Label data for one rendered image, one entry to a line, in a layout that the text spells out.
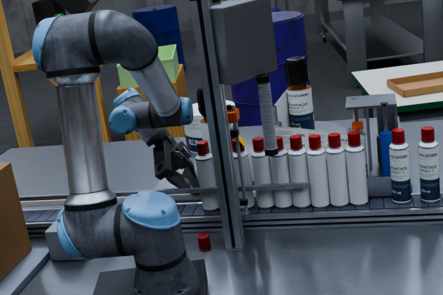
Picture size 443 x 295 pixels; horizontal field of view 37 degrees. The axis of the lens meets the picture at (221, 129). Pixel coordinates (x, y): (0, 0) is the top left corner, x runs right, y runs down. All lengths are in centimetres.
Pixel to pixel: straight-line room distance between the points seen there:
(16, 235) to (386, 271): 99
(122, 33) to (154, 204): 37
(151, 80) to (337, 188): 61
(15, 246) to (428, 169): 113
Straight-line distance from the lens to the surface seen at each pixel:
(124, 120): 175
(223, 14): 157
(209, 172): 187
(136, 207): 142
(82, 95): 144
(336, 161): 180
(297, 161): 181
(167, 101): 165
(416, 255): 171
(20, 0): 1215
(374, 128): 247
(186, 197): 197
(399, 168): 181
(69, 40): 143
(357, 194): 184
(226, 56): 159
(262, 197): 187
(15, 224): 191
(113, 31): 140
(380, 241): 177
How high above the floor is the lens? 166
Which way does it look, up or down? 17 degrees down
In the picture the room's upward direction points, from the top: 8 degrees counter-clockwise
